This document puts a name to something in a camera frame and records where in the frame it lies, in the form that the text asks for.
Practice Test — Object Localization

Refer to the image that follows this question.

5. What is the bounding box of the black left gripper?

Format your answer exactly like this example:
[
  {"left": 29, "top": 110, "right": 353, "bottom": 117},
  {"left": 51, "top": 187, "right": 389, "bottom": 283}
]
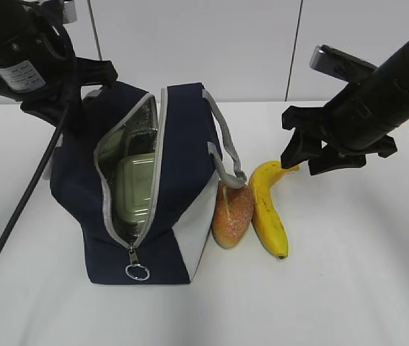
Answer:
[{"left": 0, "top": 21, "right": 118, "bottom": 135}]

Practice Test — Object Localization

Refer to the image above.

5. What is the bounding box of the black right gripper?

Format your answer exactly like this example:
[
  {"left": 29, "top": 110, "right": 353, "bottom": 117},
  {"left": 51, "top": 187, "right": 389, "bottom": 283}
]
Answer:
[{"left": 281, "top": 81, "right": 397, "bottom": 176}]

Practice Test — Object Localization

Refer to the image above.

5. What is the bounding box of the green lidded glass container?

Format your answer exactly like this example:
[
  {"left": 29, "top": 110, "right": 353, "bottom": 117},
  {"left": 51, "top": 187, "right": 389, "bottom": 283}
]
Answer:
[{"left": 98, "top": 129, "right": 157, "bottom": 227}]

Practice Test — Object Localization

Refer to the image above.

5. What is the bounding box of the yellow banana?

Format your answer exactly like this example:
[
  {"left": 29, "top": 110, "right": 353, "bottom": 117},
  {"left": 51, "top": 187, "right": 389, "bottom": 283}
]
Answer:
[{"left": 250, "top": 161, "right": 299, "bottom": 260}]

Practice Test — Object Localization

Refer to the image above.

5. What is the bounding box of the orange bread roll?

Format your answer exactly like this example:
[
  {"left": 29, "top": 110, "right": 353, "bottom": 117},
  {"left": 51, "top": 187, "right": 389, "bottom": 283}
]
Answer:
[{"left": 211, "top": 182, "right": 254, "bottom": 249}]

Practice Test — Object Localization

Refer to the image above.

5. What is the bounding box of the navy and white lunch bag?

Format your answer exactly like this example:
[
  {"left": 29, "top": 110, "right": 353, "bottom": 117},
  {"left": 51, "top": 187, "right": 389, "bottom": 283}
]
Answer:
[{"left": 50, "top": 82, "right": 247, "bottom": 285}]

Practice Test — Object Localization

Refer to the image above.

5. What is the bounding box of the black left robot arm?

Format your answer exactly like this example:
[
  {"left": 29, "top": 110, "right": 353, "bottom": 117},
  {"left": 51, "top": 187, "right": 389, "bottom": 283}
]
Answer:
[{"left": 0, "top": 1, "right": 118, "bottom": 128}]

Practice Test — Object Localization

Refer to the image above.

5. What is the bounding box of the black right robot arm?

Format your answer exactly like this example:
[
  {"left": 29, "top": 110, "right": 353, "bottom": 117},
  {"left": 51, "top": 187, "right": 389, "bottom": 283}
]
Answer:
[{"left": 281, "top": 41, "right": 409, "bottom": 175}]

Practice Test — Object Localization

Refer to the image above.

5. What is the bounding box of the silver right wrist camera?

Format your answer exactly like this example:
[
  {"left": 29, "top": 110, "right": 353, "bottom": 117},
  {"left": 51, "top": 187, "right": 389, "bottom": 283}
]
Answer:
[{"left": 309, "top": 45, "right": 377, "bottom": 84}]

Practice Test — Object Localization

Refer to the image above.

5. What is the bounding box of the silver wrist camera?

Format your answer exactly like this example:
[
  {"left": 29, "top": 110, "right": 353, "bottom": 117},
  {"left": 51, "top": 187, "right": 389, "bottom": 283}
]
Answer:
[
  {"left": 61, "top": 0, "right": 77, "bottom": 24},
  {"left": 309, "top": 45, "right": 377, "bottom": 84}
]

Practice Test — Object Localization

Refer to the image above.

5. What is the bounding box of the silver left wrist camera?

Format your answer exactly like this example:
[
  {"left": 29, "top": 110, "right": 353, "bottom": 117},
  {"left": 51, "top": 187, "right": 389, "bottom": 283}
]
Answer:
[{"left": 61, "top": 0, "right": 77, "bottom": 24}]

